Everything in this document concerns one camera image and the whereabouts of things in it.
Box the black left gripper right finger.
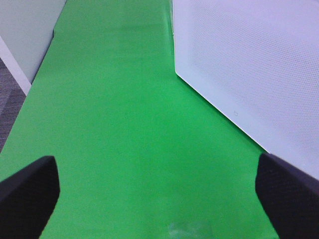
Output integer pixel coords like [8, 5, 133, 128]
[255, 153, 319, 239]

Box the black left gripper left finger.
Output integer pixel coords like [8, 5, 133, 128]
[0, 156, 60, 239]

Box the white microwave door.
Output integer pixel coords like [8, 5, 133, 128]
[172, 0, 319, 178]

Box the clear tape patch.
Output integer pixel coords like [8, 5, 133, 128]
[168, 221, 214, 239]

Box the green table mat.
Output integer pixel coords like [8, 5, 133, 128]
[0, 0, 277, 239]

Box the white partition panel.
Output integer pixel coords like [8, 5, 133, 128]
[0, 0, 66, 95]

